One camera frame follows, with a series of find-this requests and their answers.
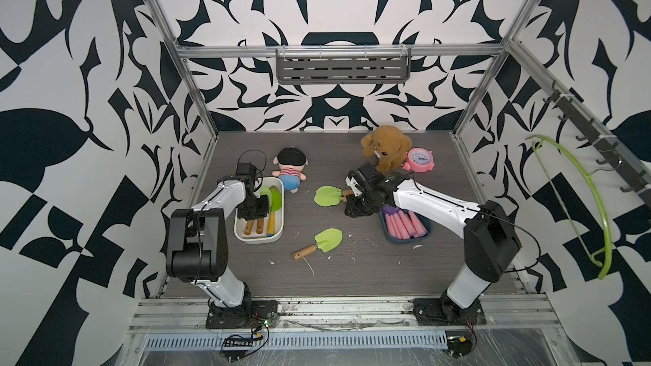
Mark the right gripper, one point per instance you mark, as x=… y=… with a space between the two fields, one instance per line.
x=351 y=209

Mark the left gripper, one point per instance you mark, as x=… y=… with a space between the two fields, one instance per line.
x=263 y=212

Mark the green shovel wooden handle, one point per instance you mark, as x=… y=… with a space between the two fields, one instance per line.
x=328 y=196
x=249 y=227

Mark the green shovel yellow handle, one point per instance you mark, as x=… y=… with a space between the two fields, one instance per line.
x=276 y=202

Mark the purple shovel pink handle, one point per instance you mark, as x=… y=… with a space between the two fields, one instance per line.
x=391 y=227
x=420 y=230
x=402 y=222

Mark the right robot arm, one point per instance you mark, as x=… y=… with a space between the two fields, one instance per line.
x=490 y=240

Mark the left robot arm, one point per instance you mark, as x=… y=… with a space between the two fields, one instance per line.
x=198 y=252

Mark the white storage box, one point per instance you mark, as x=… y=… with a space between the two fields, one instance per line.
x=254 y=238

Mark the teal storage box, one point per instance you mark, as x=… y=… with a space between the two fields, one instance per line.
x=426 y=222

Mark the brown plush dog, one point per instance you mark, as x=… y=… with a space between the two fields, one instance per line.
x=389 y=145

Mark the pink alarm clock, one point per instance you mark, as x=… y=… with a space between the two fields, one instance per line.
x=419 y=160

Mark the plush doll black hair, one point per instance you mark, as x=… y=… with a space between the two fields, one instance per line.
x=291 y=162

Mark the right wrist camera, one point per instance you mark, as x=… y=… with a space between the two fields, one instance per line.
x=352 y=185

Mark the grey hook rail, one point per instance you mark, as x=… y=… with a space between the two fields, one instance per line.
x=615 y=155

